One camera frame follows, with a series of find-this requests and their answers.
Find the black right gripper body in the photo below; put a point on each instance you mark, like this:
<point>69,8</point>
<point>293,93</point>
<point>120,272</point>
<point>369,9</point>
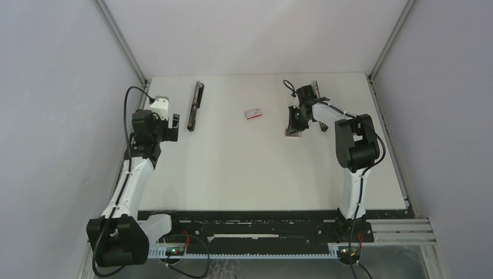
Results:
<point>298,122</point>

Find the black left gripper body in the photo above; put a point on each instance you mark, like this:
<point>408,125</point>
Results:
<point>168,134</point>

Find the staple box tray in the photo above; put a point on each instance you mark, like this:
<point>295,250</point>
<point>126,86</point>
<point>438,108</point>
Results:
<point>292,134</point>

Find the red white staple box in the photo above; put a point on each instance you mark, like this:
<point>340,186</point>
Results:
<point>253,113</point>

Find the black stapler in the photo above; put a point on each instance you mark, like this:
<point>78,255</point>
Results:
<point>196,102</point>

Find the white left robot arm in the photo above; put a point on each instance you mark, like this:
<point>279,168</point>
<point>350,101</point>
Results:
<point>117,237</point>

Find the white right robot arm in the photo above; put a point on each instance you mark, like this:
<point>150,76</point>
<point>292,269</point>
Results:
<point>357,145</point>

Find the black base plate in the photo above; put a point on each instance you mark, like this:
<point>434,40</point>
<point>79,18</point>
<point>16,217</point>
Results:
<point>263,232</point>

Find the aluminium frame rail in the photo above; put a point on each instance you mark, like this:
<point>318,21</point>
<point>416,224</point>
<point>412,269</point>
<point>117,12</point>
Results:
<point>122,44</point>

